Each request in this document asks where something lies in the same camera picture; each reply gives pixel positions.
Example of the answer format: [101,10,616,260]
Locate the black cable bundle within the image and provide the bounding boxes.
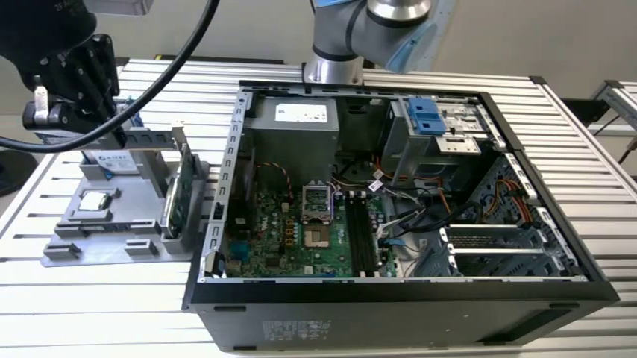
[397,201,479,243]

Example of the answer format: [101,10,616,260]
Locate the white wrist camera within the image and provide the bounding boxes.
[22,86,67,132]

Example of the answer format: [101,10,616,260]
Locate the black RAM slot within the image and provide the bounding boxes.
[357,190,376,279]
[363,190,383,279]
[351,190,371,279]
[345,190,363,279]

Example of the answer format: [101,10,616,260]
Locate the black round floor object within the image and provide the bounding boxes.
[0,148,39,198]

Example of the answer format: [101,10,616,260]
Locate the CPU socket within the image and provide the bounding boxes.
[304,222,333,250]

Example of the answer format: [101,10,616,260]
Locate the grey part rack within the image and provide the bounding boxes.
[41,128,213,269]

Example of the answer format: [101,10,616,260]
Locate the orange power wires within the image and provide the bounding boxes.
[485,178,538,228]

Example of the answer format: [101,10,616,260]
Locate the hard disk in blue carrier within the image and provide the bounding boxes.
[79,95,145,177]

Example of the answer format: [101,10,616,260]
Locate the green motherboard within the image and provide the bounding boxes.
[224,182,403,279]

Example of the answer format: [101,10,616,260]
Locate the wire bundle with white labels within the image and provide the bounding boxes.
[332,169,400,197]

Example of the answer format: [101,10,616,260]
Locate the twisted red black wire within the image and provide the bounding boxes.
[256,161,296,198]

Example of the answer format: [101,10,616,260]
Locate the silver CPU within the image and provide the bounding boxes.
[79,192,112,212]

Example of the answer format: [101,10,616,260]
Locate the metal drive cage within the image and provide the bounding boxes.
[385,95,499,187]

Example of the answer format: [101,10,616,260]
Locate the green graphics card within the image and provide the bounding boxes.
[160,119,201,242]

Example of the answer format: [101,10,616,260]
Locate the thick black camera cable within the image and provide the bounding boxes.
[0,0,224,154]

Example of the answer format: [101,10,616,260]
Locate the metal socket cover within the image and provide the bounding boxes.
[302,180,335,223]

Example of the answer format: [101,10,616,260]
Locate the grey power supply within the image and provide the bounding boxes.
[244,95,343,187]

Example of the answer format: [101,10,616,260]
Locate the aluminium side table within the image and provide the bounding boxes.
[587,79,637,137]

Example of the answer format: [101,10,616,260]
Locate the blue drive bay latch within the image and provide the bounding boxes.
[405,95,447,137]

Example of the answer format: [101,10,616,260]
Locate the metal disk bay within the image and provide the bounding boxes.
[437,222,567,277]

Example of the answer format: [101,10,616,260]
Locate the black PC case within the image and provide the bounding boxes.
[180,78,622,354]

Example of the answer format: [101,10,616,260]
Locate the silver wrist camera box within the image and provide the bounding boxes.
[82,0,156,16]

